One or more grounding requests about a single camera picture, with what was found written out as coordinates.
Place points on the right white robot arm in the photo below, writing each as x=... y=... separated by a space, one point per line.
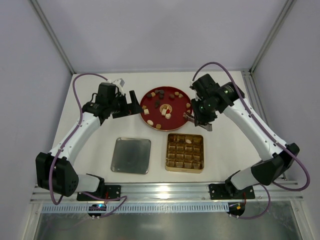
x=276 y=156

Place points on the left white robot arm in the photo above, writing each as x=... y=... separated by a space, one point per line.
x=54 y=170

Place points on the tan round fluted chocolate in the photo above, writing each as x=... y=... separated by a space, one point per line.
x=158 y=126

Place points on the white slotted cable duct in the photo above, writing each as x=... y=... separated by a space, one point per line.
x=136 y=207

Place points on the metal tongs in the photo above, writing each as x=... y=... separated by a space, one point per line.
x=190 y=118

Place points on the silver square box lid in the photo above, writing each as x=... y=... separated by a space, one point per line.
x=131 y=156

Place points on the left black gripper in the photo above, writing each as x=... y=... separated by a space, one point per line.
x=126 y=107

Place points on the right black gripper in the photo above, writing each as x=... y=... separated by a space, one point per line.
x=203 y=119

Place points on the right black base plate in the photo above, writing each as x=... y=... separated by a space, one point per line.
x=220 y=191

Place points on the dark heart chocolate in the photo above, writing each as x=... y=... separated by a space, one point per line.
x=157 y=103

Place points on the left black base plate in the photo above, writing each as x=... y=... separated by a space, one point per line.
x=108 y=192

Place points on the aluminium mounting rail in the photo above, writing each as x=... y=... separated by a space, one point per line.
x=196 y=192

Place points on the round red plate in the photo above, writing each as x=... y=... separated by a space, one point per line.
x=169 y=113

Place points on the gold chocolate box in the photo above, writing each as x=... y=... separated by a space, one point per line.
x=184 y=157

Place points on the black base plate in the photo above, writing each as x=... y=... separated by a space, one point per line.
x=220 y=191
x=108 y=192

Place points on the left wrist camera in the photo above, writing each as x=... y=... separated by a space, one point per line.
x=118 y=82

